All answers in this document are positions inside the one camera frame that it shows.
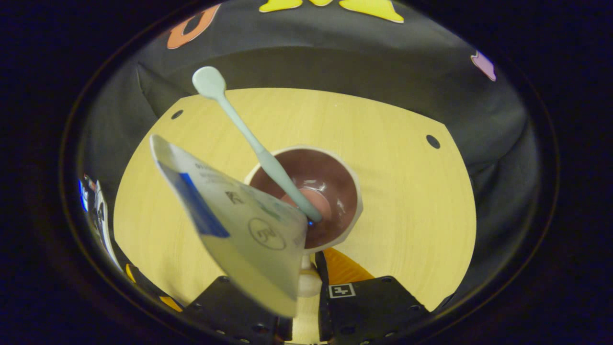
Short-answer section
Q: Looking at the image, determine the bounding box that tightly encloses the wooden desktop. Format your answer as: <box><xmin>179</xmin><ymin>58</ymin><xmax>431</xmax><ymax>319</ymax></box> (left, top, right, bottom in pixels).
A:
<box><xmin>114</xmin><ymin>88</ymin><xmax>477</xmax><ymax>336</ymax></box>

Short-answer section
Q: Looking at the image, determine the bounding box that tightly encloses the white device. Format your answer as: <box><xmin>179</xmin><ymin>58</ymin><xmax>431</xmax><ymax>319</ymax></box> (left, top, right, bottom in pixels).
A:
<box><xmin>91</xmin><ymin>180</ymin><xmax>121</xmax><ymax>269</ymax></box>

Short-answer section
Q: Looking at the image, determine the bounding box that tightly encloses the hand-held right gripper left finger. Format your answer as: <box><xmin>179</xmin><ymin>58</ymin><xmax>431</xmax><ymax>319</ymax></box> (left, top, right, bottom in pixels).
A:
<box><xmin>183</xmin><ymin>275</ymin><xmax>294</xmax><ymax>344</ymax></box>

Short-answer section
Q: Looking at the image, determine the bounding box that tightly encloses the pale green toothbrush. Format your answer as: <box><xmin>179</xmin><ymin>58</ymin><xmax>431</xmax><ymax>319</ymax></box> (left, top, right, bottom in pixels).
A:
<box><xmin>193</xmin><ymin>66</ymin><xmax>322</xmax><ymax>223</ymax></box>

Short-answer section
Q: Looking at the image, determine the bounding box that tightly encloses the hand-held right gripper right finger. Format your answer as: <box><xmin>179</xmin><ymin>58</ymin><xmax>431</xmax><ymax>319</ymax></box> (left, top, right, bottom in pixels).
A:
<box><xmin>315</xmin><ymin>246</ymin><xmax>431</xmax><ymax>344</ymax></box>

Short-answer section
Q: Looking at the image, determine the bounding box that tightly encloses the beige cup with brown inside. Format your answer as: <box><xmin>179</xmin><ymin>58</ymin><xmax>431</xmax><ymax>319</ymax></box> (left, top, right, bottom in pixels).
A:
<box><xmin>244</xmin><ymin>145</ymin><xmax>363</xmax><ymax>298</ymax></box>

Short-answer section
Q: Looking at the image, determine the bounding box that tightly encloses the black backdrop cloth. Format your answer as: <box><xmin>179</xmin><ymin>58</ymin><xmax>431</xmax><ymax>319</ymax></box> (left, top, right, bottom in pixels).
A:
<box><xmin>79</xmin><ymin>0</ymin><xmax>542</xmax><ymax>307</ymax></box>

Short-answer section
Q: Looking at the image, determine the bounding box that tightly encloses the white toothpaste tube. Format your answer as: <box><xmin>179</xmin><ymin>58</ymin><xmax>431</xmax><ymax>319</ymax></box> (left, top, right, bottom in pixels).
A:
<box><xmin>150</xmin><ymin>134</ymin><xmax>308</xmax><ymax>318</ymax></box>

